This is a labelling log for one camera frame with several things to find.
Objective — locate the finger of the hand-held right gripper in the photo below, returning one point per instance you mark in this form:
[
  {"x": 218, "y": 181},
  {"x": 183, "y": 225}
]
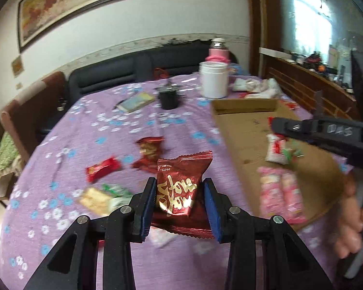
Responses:
[{"x": 290, "y": 127}]

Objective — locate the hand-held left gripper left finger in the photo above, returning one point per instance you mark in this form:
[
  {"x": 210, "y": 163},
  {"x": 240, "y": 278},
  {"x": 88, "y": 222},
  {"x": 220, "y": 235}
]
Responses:
[{"x": 148, "y": 211}]

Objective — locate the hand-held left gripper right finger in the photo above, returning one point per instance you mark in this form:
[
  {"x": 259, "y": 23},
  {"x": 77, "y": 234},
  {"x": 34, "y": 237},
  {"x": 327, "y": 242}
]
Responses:
[{"x": 213, "y": 214}]

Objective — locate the dark red gold-print snack packet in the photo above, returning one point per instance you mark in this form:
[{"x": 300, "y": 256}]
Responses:
[{"x": 177, "y": 187}]

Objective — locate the cardboard box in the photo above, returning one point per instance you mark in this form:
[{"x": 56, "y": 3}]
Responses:
[{"x": 245, "y": 133}]

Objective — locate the bright red snack packet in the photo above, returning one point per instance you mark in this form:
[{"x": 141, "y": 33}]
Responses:
[{"x": 102, "y": 169}]

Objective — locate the person's right hand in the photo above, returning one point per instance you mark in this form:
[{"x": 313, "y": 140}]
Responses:
[{"x": 349, "y": 217}]

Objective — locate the small green red snack packet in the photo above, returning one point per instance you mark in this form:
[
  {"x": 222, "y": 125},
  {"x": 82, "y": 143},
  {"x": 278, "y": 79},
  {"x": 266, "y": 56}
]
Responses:
[{"x": 292, "y": 153}]

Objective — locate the white red snack packet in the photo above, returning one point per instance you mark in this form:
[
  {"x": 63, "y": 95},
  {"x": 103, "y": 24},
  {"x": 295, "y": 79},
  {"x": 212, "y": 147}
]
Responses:
[{"x": 275, "y": 154}]

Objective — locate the wooden cabinet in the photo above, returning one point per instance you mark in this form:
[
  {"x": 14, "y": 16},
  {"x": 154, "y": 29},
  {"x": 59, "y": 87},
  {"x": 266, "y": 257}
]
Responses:
[{"x": 296, "y": 81}]

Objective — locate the white plastic bag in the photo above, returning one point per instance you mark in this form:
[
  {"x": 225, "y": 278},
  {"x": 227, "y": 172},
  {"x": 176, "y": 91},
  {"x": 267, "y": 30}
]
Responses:
[{"x": 257, "y": 86}]

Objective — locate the pink snack packet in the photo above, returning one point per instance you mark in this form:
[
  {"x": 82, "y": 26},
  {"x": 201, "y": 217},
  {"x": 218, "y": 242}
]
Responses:
[
  {"x": 293, "y": 198},
  {"x": 269, "y": 193}
]

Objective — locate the white plastic jar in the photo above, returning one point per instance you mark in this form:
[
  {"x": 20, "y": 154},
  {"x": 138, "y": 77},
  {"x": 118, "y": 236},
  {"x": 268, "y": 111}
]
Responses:
[{"x": 213, "y": 81}]

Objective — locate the pink lidded bottle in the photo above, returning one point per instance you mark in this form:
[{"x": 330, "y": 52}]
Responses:
[{"x": 217, "y": 54}]

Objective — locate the purple floral tablecloth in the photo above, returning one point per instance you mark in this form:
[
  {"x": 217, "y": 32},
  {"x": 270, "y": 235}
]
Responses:
[{"x": 78, "y": 133}]

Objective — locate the yellow green book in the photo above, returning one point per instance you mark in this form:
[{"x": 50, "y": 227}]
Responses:
[{"x": 136, "y": 101}]

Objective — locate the black cup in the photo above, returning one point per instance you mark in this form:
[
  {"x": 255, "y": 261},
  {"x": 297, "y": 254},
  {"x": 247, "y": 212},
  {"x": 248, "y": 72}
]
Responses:
[{"x": 168, "y": 99}]

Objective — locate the small metal object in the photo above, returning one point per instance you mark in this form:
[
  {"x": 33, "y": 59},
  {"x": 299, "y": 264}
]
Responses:
[{"x": 60, "y": 105}]

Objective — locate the red bag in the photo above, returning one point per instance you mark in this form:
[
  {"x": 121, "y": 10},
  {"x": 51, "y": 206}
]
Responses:
[{"x": 161, "y": 74}]

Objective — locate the black sofa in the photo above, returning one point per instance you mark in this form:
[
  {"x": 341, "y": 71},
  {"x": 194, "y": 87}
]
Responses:
[{"x": 109, "y": 72}]

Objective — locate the wooden bench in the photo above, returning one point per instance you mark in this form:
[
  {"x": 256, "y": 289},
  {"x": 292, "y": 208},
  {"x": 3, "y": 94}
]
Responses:
[{"x": 3, "y": 187}]

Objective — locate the green patterned cloth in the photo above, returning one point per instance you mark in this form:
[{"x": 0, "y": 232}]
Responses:
[{"x": 4, "y": 157}]

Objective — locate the brown armchair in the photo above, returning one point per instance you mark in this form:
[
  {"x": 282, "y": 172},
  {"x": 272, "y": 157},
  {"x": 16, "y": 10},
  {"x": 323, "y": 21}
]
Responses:
[{"x": 27, "y": 111}]

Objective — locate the white wall switch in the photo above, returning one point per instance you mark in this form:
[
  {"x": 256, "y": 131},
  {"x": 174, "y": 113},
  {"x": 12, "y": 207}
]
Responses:
[{"x": 18, "y": 85}]

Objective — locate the small yellow wall plaque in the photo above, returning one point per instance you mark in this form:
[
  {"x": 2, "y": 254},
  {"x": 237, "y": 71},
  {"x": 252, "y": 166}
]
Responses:
[{"x": 17, "y": 65}]

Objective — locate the framed wall painting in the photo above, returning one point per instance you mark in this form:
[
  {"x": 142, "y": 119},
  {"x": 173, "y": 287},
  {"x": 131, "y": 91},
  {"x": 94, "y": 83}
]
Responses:
[{"x": 78, "y": 0}]

